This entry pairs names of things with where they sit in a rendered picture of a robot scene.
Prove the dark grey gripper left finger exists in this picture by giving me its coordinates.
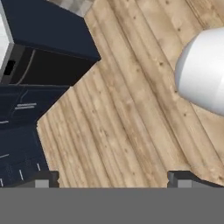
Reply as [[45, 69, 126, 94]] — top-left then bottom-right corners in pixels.
[[17, 170, 60, 189]]

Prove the white rounded object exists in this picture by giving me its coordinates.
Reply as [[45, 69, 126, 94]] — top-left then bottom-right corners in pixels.
[[174, 26, 224, 117]]

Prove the navy blue cabinet run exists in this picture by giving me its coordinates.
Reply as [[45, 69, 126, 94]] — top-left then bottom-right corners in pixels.
[[0, 84, 72, 188]]

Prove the silver cabinet handle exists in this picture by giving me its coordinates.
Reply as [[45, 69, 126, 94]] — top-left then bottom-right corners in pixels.
[[14, 101, 38, 111]]

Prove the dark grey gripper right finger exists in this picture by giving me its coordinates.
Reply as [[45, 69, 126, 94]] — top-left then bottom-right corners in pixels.
[[166, 170, 224, 189]]

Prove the navy blue cabinet block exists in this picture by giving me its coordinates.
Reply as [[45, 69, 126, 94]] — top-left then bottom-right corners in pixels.
[[0, 0, 102, 63]]

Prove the black appliance front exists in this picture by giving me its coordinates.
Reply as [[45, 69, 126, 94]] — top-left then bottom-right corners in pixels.
[[0, 43, 98, 88]]

